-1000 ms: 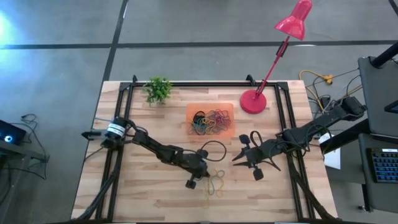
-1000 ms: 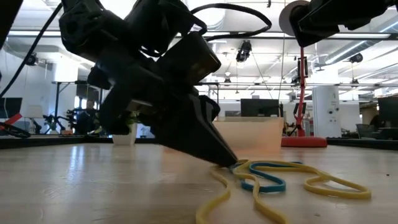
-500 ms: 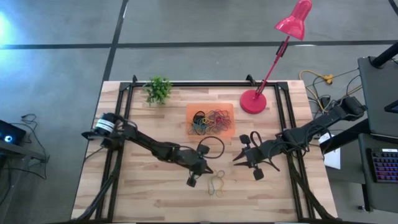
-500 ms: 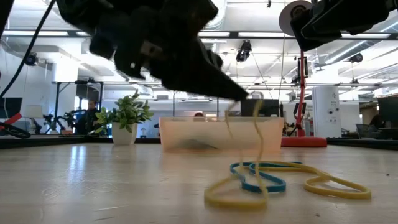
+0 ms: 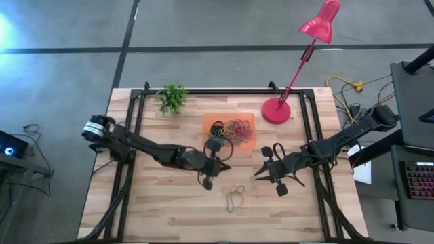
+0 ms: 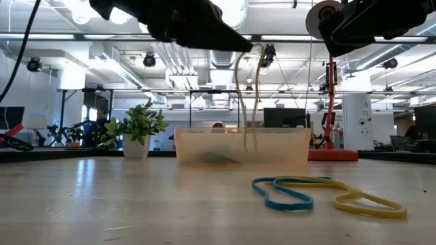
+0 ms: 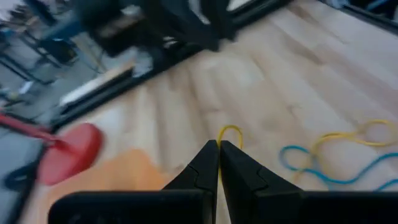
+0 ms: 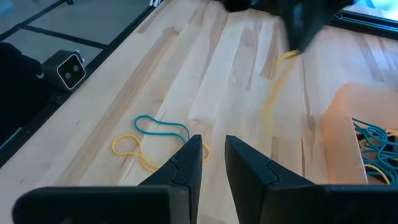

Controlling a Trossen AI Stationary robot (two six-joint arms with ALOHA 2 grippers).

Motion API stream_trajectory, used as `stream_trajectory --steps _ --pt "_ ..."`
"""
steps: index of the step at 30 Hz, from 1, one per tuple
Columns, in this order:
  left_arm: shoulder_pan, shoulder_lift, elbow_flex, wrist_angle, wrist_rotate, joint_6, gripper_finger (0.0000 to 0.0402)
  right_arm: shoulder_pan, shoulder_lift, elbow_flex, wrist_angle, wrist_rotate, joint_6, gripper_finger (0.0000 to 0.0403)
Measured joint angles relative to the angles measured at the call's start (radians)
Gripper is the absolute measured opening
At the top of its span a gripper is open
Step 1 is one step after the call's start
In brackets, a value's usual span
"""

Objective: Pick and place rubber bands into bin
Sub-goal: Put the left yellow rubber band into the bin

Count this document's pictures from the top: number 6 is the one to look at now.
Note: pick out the black aluminium table frame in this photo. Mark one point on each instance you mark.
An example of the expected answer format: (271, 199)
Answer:
(68, 154)

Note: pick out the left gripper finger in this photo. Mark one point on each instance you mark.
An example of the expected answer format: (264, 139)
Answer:
(214, 34)

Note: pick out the green plant in white pot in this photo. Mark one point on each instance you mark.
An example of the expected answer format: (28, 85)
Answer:
(136, 146)

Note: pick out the teal rubber band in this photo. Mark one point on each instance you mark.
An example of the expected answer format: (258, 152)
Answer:
(289, 206)

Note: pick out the rubber bands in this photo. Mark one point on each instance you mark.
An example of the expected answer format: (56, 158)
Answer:
(235, 73)

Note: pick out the yellow rubber band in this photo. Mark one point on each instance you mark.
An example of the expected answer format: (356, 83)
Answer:
(371, 212)

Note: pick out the orange translucent plastic bin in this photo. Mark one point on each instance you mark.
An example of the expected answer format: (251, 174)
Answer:
(286, 146)

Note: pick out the red desk lamp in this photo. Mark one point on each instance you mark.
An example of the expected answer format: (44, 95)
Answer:
(332, 155)

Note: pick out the person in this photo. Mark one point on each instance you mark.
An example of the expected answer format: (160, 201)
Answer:
(218, 126)
(100, 129)

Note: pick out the black hanging camera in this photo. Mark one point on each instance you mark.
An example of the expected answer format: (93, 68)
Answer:
(269, 56)

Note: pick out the black computer monitor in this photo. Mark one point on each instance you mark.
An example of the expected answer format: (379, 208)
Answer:
(284, 118)
(12, 115)
(425, 122)

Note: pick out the white column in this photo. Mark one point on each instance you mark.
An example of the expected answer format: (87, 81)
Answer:
(357, 122)

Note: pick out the black rig crossbeam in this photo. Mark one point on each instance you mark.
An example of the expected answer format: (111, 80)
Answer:
(79, 37)

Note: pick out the black round spotlight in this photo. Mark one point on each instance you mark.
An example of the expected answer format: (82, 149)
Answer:
(34, 64)
(390, 63)
(149, 60)

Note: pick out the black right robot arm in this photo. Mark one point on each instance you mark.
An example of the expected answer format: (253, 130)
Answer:
(408, 13)

